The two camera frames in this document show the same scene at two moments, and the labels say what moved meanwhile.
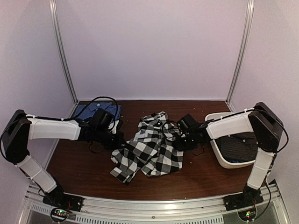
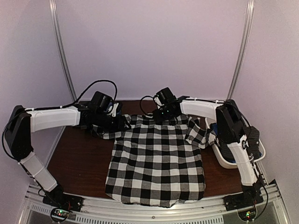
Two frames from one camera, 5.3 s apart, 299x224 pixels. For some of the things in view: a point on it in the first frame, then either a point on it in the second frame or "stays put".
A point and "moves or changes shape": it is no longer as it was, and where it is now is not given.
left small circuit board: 59,214 stays put
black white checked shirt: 153,150 moves or changes shape
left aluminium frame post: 54,22 stays put
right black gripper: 180,146 → 158,117
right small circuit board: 247,215 stays put
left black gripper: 118,140 → 119,124
